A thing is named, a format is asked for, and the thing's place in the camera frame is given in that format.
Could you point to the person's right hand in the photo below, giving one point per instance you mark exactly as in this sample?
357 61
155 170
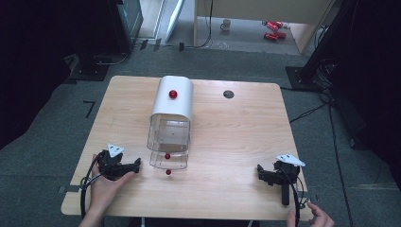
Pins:
318 217

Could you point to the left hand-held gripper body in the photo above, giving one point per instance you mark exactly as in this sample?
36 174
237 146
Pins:
111 165

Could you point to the grey round table grommet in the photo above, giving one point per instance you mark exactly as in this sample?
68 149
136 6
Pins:
228 94

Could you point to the black stand base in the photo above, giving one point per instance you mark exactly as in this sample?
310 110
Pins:
90 69

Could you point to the black metal stand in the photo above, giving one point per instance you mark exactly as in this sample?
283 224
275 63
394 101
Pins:
318 53

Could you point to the grey mug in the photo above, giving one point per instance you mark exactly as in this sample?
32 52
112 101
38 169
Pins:
225 25

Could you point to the white leaning board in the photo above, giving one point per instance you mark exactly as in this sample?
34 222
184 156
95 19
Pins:
175 19

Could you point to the black tape piece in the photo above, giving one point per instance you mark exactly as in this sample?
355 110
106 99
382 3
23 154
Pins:
181 46
143 44
157 44

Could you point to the red can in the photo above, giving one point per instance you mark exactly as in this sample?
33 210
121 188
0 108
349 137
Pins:
282 35
279 24
271 36
271 26

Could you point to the white box with clear doors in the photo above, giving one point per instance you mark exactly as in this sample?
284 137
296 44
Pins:
171 119

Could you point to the black cabinet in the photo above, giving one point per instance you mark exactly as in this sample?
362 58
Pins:
126 22

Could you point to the dark curtain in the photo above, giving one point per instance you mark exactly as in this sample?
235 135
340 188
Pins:
375 78
28 63

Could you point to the person's left hand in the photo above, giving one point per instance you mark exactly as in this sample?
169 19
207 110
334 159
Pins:
105 189

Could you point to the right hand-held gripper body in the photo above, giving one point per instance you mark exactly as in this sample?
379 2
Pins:
285 176

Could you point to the grey tape strip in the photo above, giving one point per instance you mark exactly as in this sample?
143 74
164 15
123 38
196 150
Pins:
67 189

